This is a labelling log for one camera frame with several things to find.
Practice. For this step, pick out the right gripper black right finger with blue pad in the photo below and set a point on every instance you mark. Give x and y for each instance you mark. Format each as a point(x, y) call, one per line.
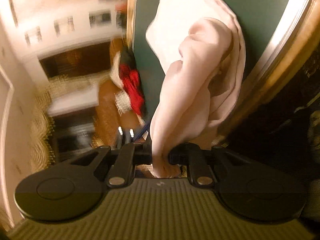
point(190, 155)

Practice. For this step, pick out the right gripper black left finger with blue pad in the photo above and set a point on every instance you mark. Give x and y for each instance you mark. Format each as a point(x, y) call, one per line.
point(122, 172)

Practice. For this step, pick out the pale pink cloth garment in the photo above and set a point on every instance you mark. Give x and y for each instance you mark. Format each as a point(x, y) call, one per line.
point(195, 75)

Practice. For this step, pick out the brown leather sofa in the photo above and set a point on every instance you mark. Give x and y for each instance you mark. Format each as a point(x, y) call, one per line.
point(107, 118)

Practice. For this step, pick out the beige lace sofa cover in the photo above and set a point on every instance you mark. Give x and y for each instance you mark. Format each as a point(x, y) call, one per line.
point(122, 99)

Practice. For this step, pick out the red fuzzy garment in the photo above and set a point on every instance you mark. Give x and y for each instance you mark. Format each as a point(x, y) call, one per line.
point(132, 85)

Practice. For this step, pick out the dark black-green garment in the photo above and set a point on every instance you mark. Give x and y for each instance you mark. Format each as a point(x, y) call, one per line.
point(127, 57)

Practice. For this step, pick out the green mat with metal frame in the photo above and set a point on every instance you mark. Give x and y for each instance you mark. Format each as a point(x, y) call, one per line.
point(225, 12)

